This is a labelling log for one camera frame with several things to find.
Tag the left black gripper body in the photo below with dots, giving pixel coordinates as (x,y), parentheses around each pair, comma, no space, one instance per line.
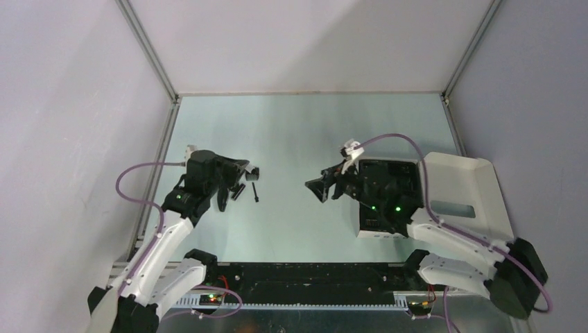
(225,176)

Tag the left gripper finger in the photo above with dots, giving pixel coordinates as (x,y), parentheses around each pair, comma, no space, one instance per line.
(244,175)
(242,164)

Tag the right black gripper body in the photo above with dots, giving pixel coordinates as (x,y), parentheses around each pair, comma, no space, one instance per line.
(347,182)

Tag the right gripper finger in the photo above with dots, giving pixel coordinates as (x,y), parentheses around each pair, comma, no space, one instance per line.
(319,185)
(325,193)

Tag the black comb guard attachment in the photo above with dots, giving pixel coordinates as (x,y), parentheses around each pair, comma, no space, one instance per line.
(252,175)

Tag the black white trimmer attachment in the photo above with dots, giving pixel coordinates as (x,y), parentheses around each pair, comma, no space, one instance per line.
(237,191)

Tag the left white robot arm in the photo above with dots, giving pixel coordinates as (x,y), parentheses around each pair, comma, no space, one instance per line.
(139,298)

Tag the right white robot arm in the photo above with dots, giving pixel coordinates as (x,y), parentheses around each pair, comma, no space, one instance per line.
(508,273)

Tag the black silver hair clipper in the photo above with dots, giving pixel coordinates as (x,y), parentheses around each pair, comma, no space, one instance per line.
(222,198)

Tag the small black cleaning brush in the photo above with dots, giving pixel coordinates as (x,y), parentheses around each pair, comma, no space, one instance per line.
(256,196)

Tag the white box with black tray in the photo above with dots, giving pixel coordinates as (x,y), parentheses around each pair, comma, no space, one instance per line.
(367,225)

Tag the white box lid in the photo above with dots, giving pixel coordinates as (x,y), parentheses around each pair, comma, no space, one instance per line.
(465,192)

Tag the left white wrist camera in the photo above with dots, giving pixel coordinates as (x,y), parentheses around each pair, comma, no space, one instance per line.
(190,149)

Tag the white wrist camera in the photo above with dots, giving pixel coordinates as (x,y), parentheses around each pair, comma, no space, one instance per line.
(190,149)
(351,150)

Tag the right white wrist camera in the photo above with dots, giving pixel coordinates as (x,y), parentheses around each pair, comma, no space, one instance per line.
(351,150)

